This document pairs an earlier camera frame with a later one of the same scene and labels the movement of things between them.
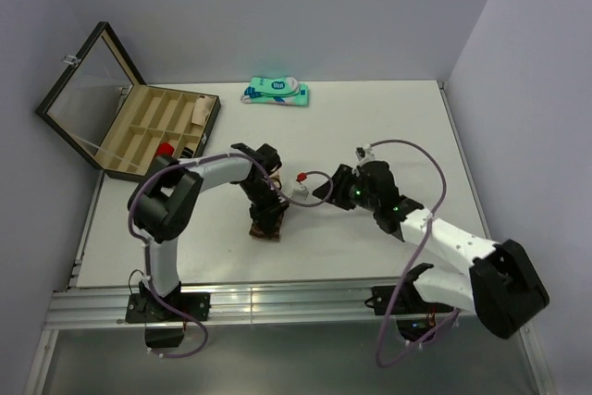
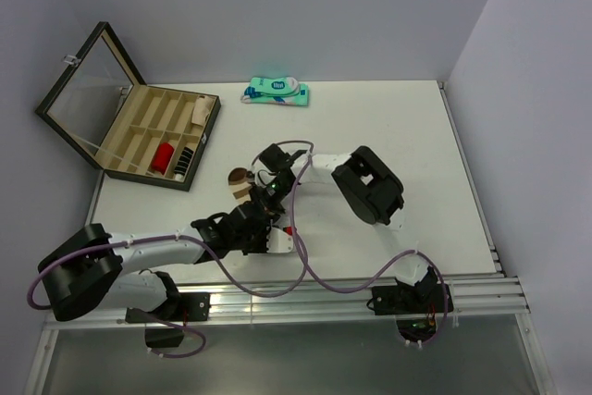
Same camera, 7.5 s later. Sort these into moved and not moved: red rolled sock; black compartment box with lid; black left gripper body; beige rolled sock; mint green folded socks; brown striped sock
Moved: brown striped sock; black left gripper body
Not moved: beige rolled sock; red rolled sock; black compartment box with lid; mint green folded socks
